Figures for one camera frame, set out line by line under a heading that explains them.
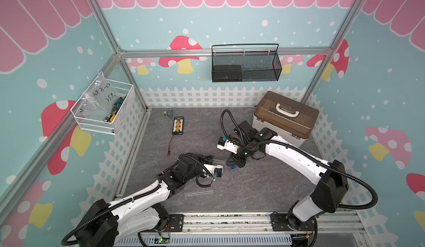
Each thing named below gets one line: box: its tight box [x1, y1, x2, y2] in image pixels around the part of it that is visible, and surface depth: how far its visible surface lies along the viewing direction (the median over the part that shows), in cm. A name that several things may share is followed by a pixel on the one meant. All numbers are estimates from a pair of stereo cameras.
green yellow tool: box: [104, 94, 128, 122], surface depth 75 cm
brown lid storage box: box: [251, 90, 320, 148], surface depth 93 cm
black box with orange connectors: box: [172, 116, 185, 136], surface depth 111 cm
